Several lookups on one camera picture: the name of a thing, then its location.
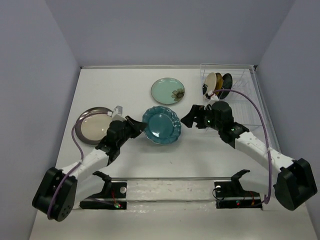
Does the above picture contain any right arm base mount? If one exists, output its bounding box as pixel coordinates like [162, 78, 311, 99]
[212, 169, 263, 210]

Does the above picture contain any black round plate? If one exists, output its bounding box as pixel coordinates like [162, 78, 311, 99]
[217, 73, 233, 100]

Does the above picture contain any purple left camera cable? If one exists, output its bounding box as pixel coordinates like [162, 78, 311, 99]
[46, 111, 111, 221]

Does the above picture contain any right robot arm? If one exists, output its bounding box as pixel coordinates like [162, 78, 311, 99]
[180, 101, 318, 211]

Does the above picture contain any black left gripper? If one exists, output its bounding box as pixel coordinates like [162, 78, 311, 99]
[116, 116, 147, 148]

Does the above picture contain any cream plate with black spot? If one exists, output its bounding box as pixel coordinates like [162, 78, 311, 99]
[202, 72, 217, 100]

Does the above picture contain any amber patterned plate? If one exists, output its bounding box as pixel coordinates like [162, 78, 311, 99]
[214, 72, 224, 98]

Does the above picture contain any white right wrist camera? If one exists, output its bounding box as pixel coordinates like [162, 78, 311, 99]
[203, 90, 219, 109]

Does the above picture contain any teal scalloped plate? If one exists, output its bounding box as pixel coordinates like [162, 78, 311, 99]
[142, 106, 182, 145]

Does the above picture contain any light green flower plate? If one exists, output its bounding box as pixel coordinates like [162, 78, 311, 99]
[150, 77, 185, 105]

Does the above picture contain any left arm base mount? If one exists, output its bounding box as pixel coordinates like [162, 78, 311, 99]
[78, 171, 127, 210]

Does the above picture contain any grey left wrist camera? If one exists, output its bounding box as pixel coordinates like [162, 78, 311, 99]
[107, 105, 126, 122]

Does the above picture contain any clear wire dish rack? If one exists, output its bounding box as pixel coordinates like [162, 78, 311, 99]
[200, 63, 264, 136]

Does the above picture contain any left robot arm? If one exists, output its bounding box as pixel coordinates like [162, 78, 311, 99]
[31, 116, 148, 222]

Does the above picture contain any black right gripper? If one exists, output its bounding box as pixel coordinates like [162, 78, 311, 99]
[180, 104, 223, 132]

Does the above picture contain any grey brown rimmed plate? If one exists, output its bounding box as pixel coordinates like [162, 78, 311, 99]
[75, 107, 113, 145]

